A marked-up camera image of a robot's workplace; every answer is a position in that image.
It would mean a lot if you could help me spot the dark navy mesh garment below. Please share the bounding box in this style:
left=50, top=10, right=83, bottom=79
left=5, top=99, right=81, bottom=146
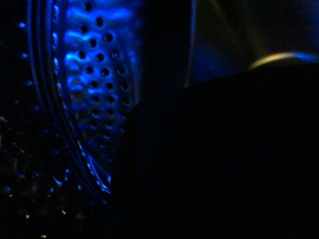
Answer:
left=101, top=64, right=319, bottom=239

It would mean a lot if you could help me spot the grey front-load washing machine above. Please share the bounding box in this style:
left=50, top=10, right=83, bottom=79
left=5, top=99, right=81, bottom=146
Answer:
left=0, top=0, right=319, bottom=239

